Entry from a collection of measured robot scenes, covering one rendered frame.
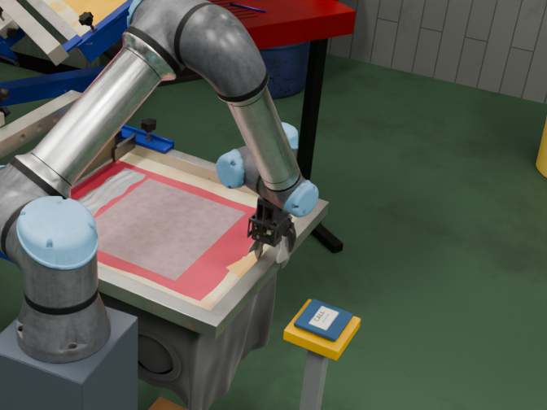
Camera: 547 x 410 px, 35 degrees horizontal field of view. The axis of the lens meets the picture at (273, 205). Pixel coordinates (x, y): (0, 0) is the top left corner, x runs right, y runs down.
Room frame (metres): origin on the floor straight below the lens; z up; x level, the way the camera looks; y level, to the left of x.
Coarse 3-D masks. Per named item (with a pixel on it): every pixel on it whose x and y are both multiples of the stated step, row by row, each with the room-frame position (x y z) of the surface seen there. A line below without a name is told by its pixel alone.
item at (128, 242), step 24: (72, 192) 1.87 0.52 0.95; (96, 216) 1.77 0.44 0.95; (120, 216) 1.78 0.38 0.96; (120, 240) 1.68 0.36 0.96; (144, 240) 1.69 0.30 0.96; (168, 240) 1.70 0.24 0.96; (192, 240) 1.71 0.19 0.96; (120, 264) 1.58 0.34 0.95; (144, 264) 1.59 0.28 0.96; (168, 264) 1.60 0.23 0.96; (192, 264) 1.61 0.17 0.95; (216, 264) 1.62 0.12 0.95; (168, 288) 1.51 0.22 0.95; (192, 288) 1.52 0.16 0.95
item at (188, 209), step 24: (120, 168) 2.01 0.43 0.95; (144, 192) 1.90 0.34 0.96; (168, 192) 1.92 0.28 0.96; (192, 192) 1.93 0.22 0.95; (144, 216) 1.79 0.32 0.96; (168, 216) 1.80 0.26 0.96; (192, 216) 1.81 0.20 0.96; (216, 216) 1.82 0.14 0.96; (240, 216) 1.83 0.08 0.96; (216, 240) 1.72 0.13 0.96; (240, 240) 1.73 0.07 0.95
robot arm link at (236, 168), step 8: (232, 152) 1.53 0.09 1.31; (240, 152) 1.53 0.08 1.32; (248, 152) 1.53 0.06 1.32; (224, 160) 1.50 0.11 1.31; (232, 160) 1.50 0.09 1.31; (240, 160) 1.50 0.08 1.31; (248, 160) 1.51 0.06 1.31; (224, 168) 1.50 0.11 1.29; (232, 168) 1.49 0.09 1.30; (240, 168) 1.49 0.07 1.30; (248, 168) 1.49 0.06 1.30; (256, 168) 1.48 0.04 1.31; (224, 176) 1.50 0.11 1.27; (232, 176) 1.49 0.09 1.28; (240, 176) 1.48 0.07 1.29; (248, 176) 1.48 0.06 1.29; (256, 176) 1.47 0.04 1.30; (224, 184) 1.50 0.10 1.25; (232, 184) 1.49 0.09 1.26; (240, 184) 1.49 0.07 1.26; (248, 184) 1.48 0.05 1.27; (256, 192) 1.47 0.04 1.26
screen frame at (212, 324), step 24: (192, 168) 2.02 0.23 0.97; (216, 168) 2.00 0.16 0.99; (312, 216) 1.82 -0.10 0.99; (264, 264) 1.59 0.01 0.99; (120, 288) 1.46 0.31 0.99; (144, 288) 1.46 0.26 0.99; (240, 288) 1.50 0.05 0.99; (168, 312) 1.41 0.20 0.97; (192, 312) 1.40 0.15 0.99; (216, 312) 1.41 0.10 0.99; (216, 336) 1.36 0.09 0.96
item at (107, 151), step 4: (112, 140) 2.02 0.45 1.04; (108, 144) 2.00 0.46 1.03; (112, 144) 2.02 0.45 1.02; (104, 148) 1.98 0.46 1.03; (108, 148) 2.00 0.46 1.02; (100, 152) 1.97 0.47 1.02; (104, 152) 1.98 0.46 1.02; (108, 152) 2.00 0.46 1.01; (112, 152) 2.02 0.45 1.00; (100, 156) 1.97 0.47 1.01; (104, 156) 1.98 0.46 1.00; (108, 156) 2.00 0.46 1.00; (112, 156) 2.02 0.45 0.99; (96, 160) 1.95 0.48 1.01; (100, 160) 1.97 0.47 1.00; (92, 164) 1.94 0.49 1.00; (96, 164) 1.95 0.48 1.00; (88, 168) 1.92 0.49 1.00; (84, 172) 1.90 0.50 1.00
